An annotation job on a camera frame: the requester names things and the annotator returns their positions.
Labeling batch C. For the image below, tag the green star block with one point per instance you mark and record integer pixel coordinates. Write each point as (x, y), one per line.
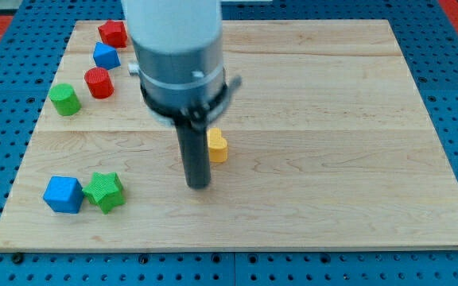
(105, 191)

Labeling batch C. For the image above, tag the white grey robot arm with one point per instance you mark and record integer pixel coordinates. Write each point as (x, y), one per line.
(179, 49)

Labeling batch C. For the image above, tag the red star block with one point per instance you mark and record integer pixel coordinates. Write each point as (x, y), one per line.
(113, 33)

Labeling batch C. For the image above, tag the yellow heart block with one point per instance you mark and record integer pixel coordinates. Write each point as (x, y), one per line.
(217, 146)

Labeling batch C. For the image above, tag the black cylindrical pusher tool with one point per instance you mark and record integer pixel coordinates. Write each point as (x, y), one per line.
(194, 154)

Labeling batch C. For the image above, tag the wooden board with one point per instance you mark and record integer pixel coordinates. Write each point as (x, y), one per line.
(330, 149)

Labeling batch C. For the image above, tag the red cylinder block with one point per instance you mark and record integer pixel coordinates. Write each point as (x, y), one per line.
(99, 83)

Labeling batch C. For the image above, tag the blue triangular block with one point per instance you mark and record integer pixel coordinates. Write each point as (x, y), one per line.
(105, 56)

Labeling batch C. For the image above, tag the green cylinder block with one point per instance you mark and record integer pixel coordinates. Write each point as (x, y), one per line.
(64, 99)

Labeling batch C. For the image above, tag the blue cube block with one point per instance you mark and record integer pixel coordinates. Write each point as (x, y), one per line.
(64, 194)

